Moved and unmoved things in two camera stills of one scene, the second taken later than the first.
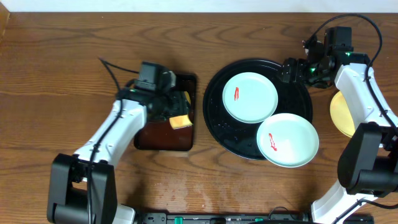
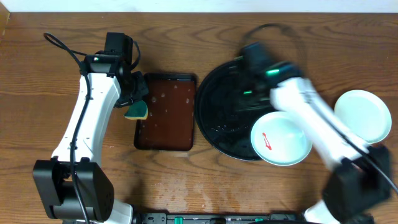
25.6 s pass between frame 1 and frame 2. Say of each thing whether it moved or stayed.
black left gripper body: moved
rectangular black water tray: stayed
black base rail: stayed
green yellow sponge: moved
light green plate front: moved
